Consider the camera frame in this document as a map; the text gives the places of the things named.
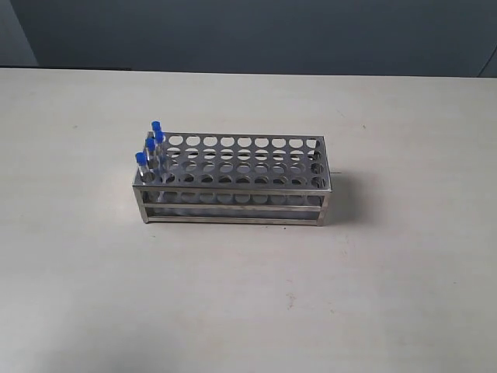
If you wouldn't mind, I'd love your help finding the stainless steel test tube rack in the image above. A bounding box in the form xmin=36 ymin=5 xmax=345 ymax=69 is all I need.
xmin=132 ymin=131 xmax=332 ymax=226

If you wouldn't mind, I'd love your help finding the blue-capped test tube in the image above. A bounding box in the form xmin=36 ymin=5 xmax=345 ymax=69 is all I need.
xmin=155 ymin=130 xmax=167 ymax=170
xmin=145 ymin=138 xmax=161 ymax=174
xmin=151 ymin=120 xmax=163 ymax=144
xmin=135 ymin=152 xmax=155 ymax=183

